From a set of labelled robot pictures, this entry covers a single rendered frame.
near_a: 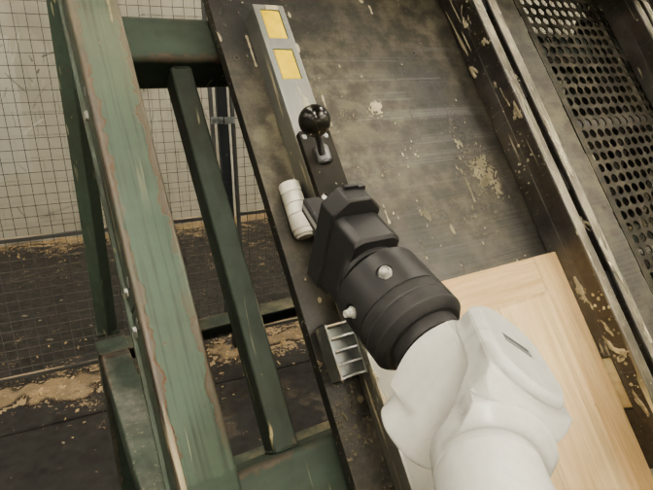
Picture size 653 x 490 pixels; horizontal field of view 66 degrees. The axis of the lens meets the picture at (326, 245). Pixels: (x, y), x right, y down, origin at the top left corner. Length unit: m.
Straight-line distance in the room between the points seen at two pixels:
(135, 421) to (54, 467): 1.26
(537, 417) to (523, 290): 0.53
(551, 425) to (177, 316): 0.38
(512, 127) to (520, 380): 0.69
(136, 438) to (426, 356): 0.97
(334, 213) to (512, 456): 0.26
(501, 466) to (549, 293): 0.62
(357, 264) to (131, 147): 0.31
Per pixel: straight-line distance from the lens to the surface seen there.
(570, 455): 0.86
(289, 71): 0.77
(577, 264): 0.92
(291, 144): 0.73
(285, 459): 0.67
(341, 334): 0.64
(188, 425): 0.56
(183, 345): 0.56
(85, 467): 2.52
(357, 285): 0.44
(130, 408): 1.38
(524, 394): 0.34
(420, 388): 0.40
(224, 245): 0.71
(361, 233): 0.46
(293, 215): 0.67
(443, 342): 0.39
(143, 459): 1.23
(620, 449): 0.94
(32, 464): 2.63
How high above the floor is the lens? 1.57
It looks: 19 degrees down
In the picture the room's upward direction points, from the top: straight up
